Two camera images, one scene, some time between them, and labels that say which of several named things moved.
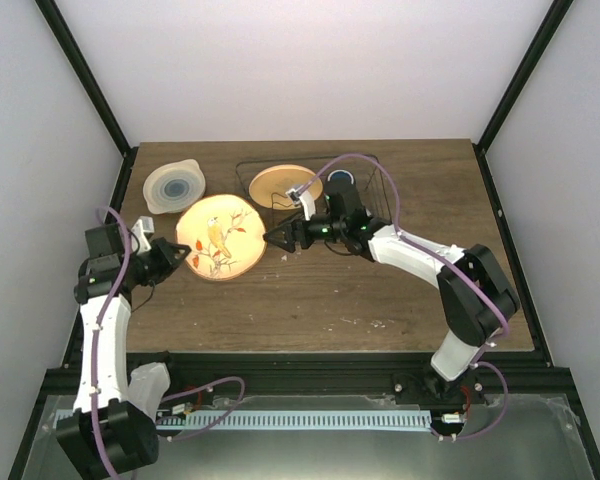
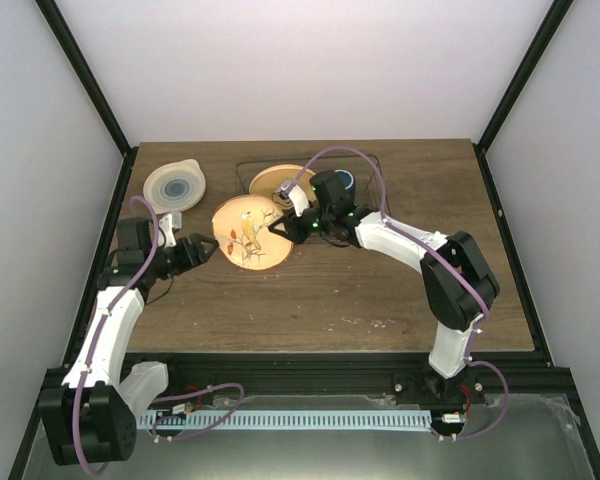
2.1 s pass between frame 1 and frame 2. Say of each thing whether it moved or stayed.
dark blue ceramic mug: stayed
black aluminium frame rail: stayed
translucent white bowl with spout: stayed
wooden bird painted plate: moved
